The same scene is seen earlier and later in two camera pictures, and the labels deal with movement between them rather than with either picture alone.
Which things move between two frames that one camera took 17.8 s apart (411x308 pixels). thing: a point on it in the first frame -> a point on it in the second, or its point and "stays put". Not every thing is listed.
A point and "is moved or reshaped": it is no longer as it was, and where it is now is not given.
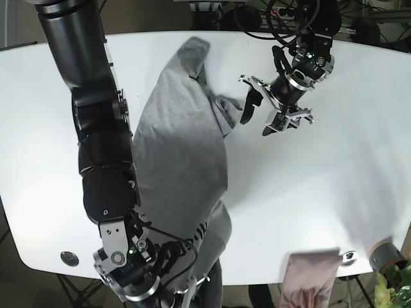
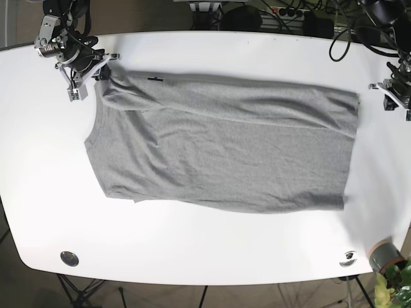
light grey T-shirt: x=180 y=160 is moved or reshaped
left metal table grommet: x=69 y=258 stays put
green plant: x=395 y=292 stays put
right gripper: x=310 y=65 -> x=397 y=90
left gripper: x=133 y=268 -> x=78 y=64
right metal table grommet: x=349 y=258 stays put
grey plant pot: x=385 y=253 stays put
